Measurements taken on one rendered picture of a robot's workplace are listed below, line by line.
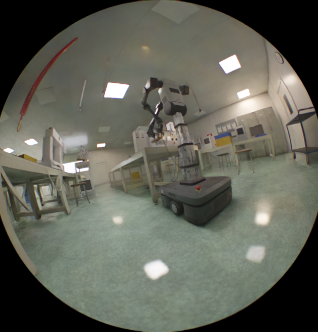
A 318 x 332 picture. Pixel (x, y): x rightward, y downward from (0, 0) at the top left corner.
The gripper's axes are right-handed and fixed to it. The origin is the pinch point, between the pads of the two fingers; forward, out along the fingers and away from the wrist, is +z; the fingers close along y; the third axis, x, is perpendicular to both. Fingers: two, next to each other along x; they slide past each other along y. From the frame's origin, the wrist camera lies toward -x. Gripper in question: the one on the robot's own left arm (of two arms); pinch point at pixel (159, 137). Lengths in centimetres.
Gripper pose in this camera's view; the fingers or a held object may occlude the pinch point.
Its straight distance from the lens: 147.5
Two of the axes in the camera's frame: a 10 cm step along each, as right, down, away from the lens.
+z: -1.2, 9.1, 3.9
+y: -7.8, 1.6, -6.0
